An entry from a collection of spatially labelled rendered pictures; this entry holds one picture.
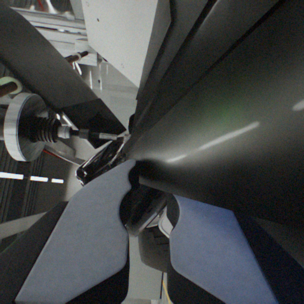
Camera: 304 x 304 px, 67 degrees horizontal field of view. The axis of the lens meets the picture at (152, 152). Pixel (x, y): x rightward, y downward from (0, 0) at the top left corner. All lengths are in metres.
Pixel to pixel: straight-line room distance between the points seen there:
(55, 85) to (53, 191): 12.68
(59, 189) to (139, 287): 7.06
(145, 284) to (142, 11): 7.53
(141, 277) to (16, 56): 7.48
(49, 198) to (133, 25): 12.68
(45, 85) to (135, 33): 0.27
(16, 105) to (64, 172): 12.65
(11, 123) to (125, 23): 0.38
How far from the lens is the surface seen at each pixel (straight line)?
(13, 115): 0.24
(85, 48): 0.83
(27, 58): 0.36
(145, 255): 0.54
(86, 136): 0.25
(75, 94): 0.36
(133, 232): 0.29
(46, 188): 13.11
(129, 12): 0.54
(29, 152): 0.26
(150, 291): 7.84
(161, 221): 0.32
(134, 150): 0.16
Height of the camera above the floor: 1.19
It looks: 4 degrees down
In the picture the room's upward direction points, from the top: 83 degrees counter-clockwise
